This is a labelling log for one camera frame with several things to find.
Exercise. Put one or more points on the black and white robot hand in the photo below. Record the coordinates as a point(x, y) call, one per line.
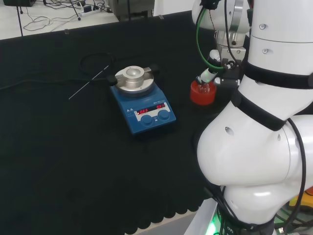
point(230, 73)

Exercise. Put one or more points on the clear round-bottom flask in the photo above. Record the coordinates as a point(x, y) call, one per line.
point(204, 88)

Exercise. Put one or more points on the clear tape strip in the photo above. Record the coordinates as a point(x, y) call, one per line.
point(160, 16)

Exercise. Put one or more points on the heater with blue base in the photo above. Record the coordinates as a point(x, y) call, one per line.
point(146, 107)

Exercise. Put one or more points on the yellow stop button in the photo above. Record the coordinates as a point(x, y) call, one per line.
point(302, 200)

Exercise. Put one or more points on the white power strip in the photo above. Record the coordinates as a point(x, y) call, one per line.
point(90, 11)

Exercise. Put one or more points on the black bench cloth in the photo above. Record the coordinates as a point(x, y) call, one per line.
point(73, 147)

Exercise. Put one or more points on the dark tripod leg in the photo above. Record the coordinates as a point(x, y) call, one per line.
point(20, 17)

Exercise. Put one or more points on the black box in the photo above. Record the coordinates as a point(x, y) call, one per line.
point(19, 2)

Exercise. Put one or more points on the grey base plate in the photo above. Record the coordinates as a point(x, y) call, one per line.
point(200, 220)

